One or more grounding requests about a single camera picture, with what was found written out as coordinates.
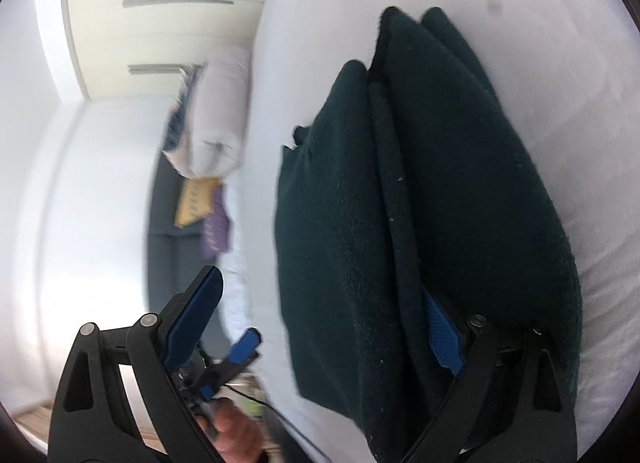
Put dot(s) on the dark green garment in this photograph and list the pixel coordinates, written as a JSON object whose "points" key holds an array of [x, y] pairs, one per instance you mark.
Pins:
{"points": [[410, 176]]}

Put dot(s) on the left hand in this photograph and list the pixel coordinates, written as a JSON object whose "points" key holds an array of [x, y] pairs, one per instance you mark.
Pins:
{"points": [[235, 436]]}

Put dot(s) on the folded beige duvet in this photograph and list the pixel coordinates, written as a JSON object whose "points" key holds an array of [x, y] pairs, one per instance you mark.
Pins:
{"points": [[205, 131]]}

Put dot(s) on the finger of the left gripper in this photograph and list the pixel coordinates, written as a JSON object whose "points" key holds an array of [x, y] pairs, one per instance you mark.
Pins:
{"points": [[243, 352]]}

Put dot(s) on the dark grey headboard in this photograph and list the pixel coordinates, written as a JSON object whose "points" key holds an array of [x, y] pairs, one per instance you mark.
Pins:
{"points": [[175, 255]]}

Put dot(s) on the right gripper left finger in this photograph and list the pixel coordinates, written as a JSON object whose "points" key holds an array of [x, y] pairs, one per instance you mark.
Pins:
{"points": [[92, 419]]}

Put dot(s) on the yellow cushion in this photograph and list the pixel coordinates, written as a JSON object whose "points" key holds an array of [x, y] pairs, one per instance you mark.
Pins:
{"points": [[195, 201]]}

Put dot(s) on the cream wardrobe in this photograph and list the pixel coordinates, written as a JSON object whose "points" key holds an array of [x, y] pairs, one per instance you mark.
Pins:
{"points": [[103, 49]]}

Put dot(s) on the white bed sheet mattress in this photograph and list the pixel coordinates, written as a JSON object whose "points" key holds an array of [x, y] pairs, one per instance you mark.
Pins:
{"points": [[567, 75]]}

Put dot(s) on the purple cushion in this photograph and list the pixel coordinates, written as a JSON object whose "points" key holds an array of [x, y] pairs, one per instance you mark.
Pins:
{"points": [[215, 238]]}

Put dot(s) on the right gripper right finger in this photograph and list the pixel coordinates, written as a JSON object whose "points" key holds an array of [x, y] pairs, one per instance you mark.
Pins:
{"points": [[499, 380]]}

